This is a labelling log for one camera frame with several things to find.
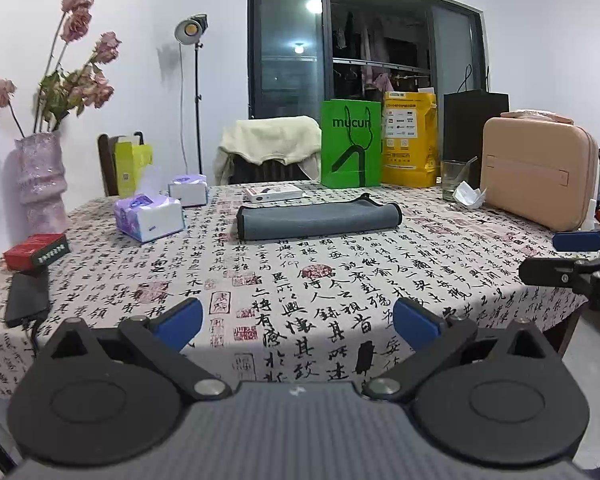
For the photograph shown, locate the dark framed window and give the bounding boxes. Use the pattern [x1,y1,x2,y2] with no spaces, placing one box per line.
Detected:
[247,0,489,118]

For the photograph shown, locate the calligraphy print tablecloth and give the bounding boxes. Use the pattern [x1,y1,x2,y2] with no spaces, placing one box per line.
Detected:
[0,180,600,401]

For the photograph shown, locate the black paper bag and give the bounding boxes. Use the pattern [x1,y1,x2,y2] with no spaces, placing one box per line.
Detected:
[442,90,509,188]

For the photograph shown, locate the green paper shopping bag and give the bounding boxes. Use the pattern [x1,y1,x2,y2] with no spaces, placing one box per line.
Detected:
[321,100,381,188]

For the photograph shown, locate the pink hard carry case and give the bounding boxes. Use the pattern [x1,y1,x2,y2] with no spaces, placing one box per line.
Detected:
[480,113,598,232]

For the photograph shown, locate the purple tissue pack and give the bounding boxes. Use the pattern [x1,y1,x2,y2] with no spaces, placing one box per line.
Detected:
[168,174,209,208]
[114,194,185,244]

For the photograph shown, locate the white flat product box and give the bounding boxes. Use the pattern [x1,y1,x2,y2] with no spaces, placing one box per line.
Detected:
[245,182,304,204]

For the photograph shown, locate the red small box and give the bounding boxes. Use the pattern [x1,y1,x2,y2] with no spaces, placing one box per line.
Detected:
[3,234,70,271]

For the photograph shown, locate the dark wooden chair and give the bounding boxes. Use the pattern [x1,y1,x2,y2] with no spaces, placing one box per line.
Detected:
[97,131,144,196]

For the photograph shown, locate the pink textured vase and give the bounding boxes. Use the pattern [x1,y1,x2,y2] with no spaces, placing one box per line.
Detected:
[16,132,68,235]

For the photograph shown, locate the yellow paper bag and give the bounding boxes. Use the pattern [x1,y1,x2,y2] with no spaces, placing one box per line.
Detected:
[381,91,439,188]

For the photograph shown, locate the purple tissue pack near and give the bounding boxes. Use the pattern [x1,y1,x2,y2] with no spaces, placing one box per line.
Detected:
[114,194,185,244]

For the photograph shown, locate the black power bank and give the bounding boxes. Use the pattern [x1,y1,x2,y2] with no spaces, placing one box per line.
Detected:
[4,269,50,328]

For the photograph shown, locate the white crumpled paper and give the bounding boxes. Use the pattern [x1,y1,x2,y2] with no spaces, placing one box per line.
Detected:
[453,181,486,209]

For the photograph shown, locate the yellow-green cardboard box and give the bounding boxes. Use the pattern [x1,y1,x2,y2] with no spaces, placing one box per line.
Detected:
[114,141,154,198]

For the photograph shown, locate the chair draped with cream cloth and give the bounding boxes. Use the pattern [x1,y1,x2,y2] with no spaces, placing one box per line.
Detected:
[213,116,322,185]

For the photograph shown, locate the clear drinking glass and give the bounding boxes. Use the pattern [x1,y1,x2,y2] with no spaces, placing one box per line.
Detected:
[441,156,478,202]

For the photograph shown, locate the dried pink roses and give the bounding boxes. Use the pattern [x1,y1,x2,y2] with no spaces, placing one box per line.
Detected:
[0,0,123,139]

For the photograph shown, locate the studio light on stand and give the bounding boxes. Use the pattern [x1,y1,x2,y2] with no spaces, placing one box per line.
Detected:
[174,13,209,174]

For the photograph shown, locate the grey towel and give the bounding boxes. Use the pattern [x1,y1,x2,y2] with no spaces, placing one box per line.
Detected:
[236,193,402,242]

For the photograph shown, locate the purple tissue pack far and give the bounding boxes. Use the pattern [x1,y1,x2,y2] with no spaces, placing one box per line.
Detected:
[168,174,209,208]

